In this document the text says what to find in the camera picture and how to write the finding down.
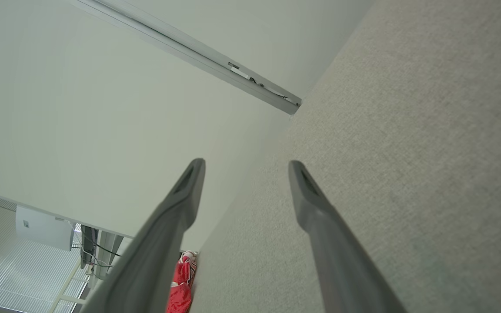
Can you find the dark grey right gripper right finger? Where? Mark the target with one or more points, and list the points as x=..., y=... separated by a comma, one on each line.
x=342, y=261

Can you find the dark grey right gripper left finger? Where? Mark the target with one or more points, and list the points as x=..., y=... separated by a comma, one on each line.
x=155, y=261

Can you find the red and white jersey shirt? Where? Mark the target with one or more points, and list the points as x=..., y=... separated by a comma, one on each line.
x=181, y=287

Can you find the white window blinds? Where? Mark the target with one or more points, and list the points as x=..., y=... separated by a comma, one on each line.
x=15, y=274

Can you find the white wall box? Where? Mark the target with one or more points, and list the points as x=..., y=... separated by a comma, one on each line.
x=44, y=228

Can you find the grey aluminium wall rail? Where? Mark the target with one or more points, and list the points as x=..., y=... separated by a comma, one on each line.
x=198, y=52

